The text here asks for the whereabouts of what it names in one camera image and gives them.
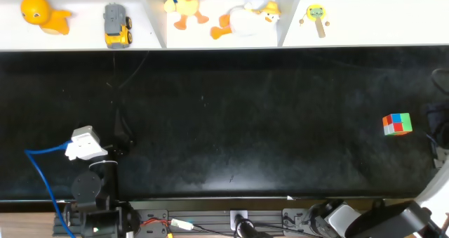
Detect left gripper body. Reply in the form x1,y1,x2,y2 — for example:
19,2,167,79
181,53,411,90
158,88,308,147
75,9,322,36
100,144,123,160

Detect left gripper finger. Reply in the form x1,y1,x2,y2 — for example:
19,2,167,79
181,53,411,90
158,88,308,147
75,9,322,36
112,107,137,152

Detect grey and yellow toy truck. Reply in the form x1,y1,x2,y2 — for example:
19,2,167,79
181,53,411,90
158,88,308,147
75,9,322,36
102,3,134,50

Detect yellow rubber duck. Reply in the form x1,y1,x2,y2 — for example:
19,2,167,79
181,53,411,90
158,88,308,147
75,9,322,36
20,0,72,36

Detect yellow rattle drum toy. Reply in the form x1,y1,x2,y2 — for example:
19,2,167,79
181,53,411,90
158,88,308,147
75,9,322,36
298,4,331,39

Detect white plush duck yellow hat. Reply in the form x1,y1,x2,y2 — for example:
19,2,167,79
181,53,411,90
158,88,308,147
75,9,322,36
210,0,282,41

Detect white shelf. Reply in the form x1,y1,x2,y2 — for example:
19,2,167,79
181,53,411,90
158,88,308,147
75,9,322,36
0,0,449,52

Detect many-coloured puzzle cube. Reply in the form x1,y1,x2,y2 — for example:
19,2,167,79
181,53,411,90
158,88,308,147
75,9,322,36
382,112,414,137

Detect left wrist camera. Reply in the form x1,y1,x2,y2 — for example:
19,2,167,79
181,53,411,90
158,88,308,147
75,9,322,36
64,125,109,161

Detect blue cable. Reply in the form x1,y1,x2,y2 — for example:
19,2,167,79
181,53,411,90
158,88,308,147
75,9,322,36
24,141,77,238

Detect mounting rail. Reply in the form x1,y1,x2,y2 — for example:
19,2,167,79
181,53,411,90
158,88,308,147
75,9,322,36
52,198,329,238

